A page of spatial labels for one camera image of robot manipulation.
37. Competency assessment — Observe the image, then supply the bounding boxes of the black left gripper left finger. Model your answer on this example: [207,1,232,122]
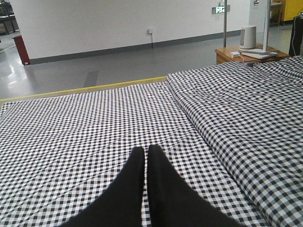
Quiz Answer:
[61,147,145,227]

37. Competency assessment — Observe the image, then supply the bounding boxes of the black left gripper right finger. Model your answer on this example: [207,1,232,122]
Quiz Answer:
[147,145,240,227]

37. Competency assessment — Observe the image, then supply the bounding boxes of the checkered bed sheet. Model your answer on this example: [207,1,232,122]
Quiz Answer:
[0,82,267,227]

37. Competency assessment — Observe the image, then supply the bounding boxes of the white desk lamp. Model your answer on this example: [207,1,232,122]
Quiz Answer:
[241,0,277,59]

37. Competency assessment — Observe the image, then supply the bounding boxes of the checkered duvet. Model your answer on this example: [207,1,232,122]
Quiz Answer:
[167,56,303,227]

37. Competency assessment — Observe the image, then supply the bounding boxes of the wooden nightstand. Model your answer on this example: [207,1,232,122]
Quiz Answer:
[215,45,290,64]

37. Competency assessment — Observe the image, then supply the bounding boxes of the white power adapter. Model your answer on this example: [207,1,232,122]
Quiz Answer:
[230,52,241,58]

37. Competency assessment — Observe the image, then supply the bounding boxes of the red cabinet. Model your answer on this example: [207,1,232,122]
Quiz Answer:
[13,35,31,65]

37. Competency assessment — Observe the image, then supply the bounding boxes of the white cylindrical humidifier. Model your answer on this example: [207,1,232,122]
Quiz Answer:
[239,25,257,50]

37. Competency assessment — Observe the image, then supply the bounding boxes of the metal pole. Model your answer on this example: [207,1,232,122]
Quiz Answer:
[223,0,228,47]

